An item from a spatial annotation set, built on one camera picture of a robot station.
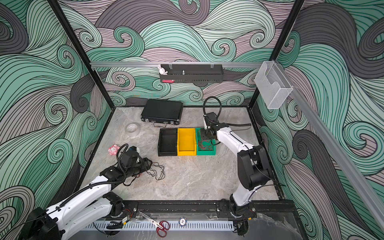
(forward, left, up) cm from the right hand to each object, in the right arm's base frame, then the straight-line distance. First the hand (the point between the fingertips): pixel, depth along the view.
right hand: (205, 133), depth 92 cm
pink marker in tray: (+23, +23, +23) cm, 40 cm away
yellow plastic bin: (-2, +12, -8) cm, 15 cm away
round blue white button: (-45, +13, -8) cm, 48 cm away
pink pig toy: (-9, +58, -6) cm, 59 cm away
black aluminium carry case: (+28, +34, -11) cm, 45 cm away
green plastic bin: (-1, +4, -3) cm, 5 cm away
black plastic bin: (-2, +25, -10) cm, 27 cm away
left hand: (-18, +32, -3) cm, 37 cm away
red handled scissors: (-47, +22, -8) cm, 53 cm away
